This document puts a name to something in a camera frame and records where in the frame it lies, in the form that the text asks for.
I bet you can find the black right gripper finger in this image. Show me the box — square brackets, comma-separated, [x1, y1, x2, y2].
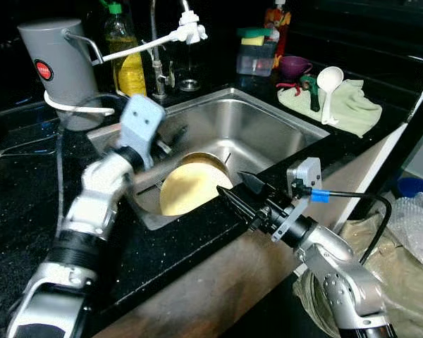
[216, 186, 263, 227]
[237, 172, 277, 201]

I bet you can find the steel pan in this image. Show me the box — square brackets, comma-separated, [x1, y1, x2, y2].
[171, 150, 232, 185]

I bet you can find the small clear glass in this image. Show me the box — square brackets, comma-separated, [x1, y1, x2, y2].
[178, 42, 202, 92]

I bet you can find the plain yellow plate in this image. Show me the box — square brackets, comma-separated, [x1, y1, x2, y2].
[159, 156, 233, 217]

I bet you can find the chrome sink faucet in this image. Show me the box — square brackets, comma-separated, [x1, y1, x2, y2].
[149, 0, 177, 99]

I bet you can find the stainless steel sink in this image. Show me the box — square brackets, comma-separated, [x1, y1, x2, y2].
[88, 87, 331, 232]

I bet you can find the yellow cooking oil bottle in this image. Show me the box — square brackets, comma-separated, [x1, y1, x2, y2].
[102, 2, 147, 97]

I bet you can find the clear plastic sponge container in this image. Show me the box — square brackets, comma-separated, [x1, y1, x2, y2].
[236, 41, 277, 77]

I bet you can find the green yellow sponge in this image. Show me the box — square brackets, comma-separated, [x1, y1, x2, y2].
[238, 27, 274, 46]

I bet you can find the light green cloth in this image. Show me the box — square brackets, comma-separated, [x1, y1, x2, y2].
[277, 77, 383, 138]

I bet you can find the white plastic ladle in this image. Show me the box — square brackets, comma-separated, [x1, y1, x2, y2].
[316, 65, 345, 126]

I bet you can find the clear bubble wrap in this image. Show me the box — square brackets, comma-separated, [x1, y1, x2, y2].
[381, 192, 423, 272]

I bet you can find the blue bucket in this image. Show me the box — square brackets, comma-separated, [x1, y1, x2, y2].
[397, 176, 423, 199]

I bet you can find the olive plastic sack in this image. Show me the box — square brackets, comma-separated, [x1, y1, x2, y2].
[294, 215, 423, 338]

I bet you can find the orange pump soap bottle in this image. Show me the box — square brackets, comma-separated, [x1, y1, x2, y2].
[264, 0, 291, 68]

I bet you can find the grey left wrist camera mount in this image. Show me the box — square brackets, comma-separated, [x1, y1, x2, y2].
[116, 94, 167, 170]

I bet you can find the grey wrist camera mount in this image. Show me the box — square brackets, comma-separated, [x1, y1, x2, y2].
[116, 94, 167, 170]
[271, 156, 324, 244]

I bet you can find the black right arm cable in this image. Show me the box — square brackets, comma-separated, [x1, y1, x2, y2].
[307, 189, 394, 267]

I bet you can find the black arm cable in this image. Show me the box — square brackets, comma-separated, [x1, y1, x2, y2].
[307, 189, 394, 267]
[54, 92, 128, 233]

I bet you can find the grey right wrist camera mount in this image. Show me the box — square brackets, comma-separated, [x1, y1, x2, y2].
[271, 156, 324, 244]

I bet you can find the red handled utensil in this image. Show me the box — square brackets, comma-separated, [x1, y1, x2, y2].
[276, 81, 304, 94]

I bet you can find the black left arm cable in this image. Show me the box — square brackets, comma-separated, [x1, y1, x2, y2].
[54, 92, 128, 233]

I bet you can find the green handled kitchen tool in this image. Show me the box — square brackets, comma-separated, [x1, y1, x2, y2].
[300, 73, 321, 113]

